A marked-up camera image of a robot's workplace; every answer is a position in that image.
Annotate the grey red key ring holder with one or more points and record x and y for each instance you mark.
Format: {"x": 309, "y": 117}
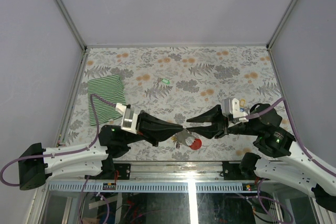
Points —
{"x": 185, "y": 138}

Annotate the yellow key tag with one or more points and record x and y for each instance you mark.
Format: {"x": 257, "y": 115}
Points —
{"x": 242, "y": 102}

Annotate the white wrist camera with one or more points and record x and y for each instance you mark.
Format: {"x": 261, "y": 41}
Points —
{"x": 129, "y": 118}
{"x": 231, "y": 110}

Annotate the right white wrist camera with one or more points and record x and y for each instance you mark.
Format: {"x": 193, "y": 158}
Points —
{"x": 231, "y": 110}

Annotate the aluminium front rail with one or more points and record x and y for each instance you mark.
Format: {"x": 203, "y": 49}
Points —
{"x": 165, "y": 177}

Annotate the green striped cloth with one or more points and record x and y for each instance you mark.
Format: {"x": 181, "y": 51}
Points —
{"x": 109, "y": 88}

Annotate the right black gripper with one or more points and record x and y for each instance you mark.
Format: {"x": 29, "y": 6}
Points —
{"x": 218, "y": 127}

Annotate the green key tag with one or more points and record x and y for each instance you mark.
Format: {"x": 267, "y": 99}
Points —
{"x": 165, "y": 81}

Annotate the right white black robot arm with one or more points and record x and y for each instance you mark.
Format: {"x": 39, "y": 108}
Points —
{"x": 301, "y": 169}

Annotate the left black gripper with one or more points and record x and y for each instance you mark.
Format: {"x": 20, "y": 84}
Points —
{"x": 154, "y": 130}

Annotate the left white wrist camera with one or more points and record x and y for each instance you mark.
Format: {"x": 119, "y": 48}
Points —
{"x": 129, "y": 118}

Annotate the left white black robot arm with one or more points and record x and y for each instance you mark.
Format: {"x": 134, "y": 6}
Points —
{"x": 95, "y": 160}

